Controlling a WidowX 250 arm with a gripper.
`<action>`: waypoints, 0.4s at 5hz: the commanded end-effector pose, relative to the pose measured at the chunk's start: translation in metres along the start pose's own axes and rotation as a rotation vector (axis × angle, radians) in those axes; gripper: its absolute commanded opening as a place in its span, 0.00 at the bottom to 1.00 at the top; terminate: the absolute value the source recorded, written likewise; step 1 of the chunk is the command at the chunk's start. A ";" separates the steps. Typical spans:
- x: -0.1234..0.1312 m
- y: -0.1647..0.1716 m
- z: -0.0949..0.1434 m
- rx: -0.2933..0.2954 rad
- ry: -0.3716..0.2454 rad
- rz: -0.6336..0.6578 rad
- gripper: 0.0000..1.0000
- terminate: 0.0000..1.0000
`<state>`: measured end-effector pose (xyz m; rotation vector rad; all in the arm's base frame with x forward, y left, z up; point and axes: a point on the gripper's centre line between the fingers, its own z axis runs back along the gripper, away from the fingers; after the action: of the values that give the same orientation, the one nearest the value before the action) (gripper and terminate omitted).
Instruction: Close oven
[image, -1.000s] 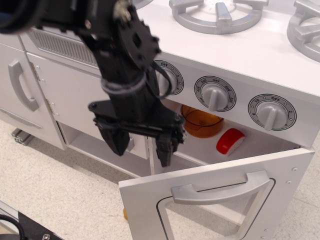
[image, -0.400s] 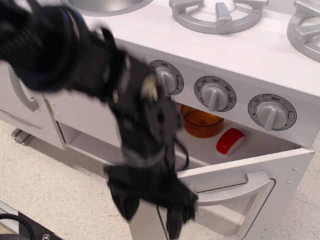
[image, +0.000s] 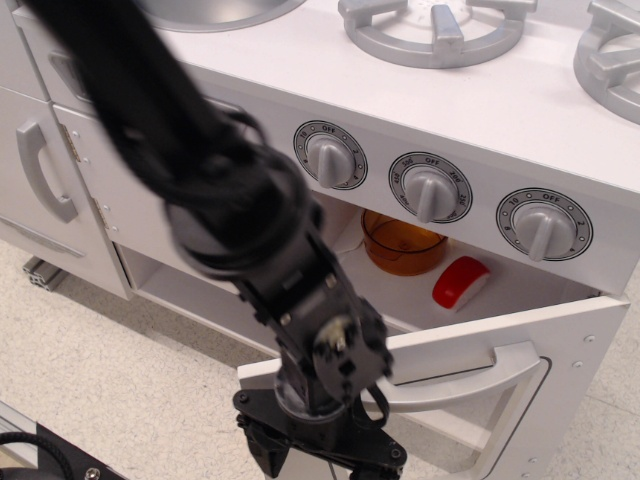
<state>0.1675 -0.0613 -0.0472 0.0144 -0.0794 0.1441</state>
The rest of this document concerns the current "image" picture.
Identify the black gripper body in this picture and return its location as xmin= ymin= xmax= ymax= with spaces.
xmin=233 ymin=389 xmax=406 ymax=473

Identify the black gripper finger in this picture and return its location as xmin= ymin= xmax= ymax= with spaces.
xmin=239 ymin=422 xmax=292 ymax=479
xmin=352 ymin=465 xmax=395 ymax=480

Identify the white oven door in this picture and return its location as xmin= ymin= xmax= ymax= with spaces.
xmin=236 ymin=294 xmax=631 ymax=480

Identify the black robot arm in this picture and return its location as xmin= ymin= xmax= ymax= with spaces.
xmin=30 ymin=1 xmax=407 ymax=479

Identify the orange transparent cup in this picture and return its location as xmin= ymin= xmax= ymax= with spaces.
xmin=361 ymin=210 xmax=448 ymax=276

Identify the red white toy sushi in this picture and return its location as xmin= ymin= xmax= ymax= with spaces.
xmin=432 ymin=256 xmax=491 ymax=311

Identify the grey middle stove knob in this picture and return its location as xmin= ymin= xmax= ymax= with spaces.
xmin=389 ymin=152 xmax=473 ymax=224

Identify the grey stove knob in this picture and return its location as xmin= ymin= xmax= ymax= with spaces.
xmin=293 ymin=120 xmax=368 ymax=190
xmin=496 ymin=187 xmax=594 ymax=262
xmin=389 ymin=152 xmax=473 ymax=224

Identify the grey left stove knob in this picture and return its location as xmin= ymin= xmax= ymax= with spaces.
xmin=293 ymin=120 xmax=368 ymax=190

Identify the grey right stove knob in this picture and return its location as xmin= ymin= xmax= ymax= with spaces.
xmin=496 ymin=187 xmax=594 ymax=262

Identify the white toy kitchen unit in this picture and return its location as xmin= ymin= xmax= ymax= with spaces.
xmin=12 ymin=0 xmax=640 ymax=480

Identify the silver stove burner centre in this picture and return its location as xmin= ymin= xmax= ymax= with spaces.
xmin=338 ymin=1 xmax=538 ymax=69

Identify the silver stove burner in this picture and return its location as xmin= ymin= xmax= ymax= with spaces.
xmin=338 ymin=1 xmax=538 ymax=69
xmin=573 ymin=1 xmax=639 ymax=124

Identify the silver vent grille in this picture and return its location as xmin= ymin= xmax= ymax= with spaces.
xmin=49 ymin=51 xmax=90 ymax=102

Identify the silver sink basin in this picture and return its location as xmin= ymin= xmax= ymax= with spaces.
xmin=135 ymin=0 xmax=304 ymax=33

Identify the silver stove burner right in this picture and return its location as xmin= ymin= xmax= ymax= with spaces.
xmin=573 ymin=1 xmax=639 ymax=124

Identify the silver oven door handle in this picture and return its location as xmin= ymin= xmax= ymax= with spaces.
xmin=377 ymin=341 xmax=541 ymax=413

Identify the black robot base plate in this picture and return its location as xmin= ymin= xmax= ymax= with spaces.
xmin=36 ymin=423 xmax=125 ymax=480

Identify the black braided cable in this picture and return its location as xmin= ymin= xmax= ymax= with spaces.
xmin=0 ymin=433 xmax=76 ymax=480

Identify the aluminium frame rail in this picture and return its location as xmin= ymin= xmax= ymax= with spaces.
xmin=22 ymin=256 xmax=68 ymax=292

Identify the silver fridge door handle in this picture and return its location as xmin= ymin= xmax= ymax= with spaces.
xmin=15 ymin=120 xmax=78 ymax=224

